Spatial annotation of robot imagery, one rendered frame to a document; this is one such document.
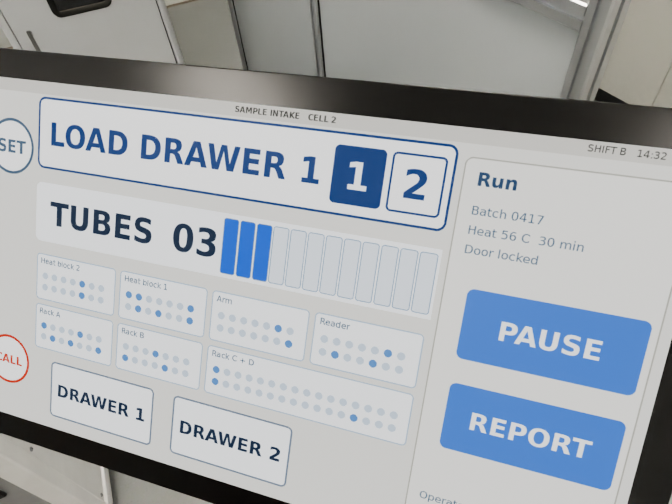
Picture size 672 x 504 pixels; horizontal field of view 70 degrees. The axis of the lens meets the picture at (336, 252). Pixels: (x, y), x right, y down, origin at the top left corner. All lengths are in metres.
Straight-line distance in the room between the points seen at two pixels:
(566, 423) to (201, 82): 0.31
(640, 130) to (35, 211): 0.40
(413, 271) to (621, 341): 0.12
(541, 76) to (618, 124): 0.66
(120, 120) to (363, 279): 0.20
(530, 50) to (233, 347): 0.77
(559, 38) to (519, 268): 0.66
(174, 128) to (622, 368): 0.31
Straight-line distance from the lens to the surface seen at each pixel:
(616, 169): 0.30
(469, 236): 0.29
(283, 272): 0.32
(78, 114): 0.40
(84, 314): 0.41
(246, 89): 0.33
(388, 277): 0.30
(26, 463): 1.13
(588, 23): 0.86
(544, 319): 0.30
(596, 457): 0.34
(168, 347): 0.37
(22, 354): 0.47
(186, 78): 0.35
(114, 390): 0.42
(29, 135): 0.43
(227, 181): 0.33
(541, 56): 0.95
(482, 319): 0.30
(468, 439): 0.33
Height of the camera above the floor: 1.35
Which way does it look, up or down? 48 degrees down
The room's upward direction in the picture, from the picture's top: 6 degrees counter-clockwise
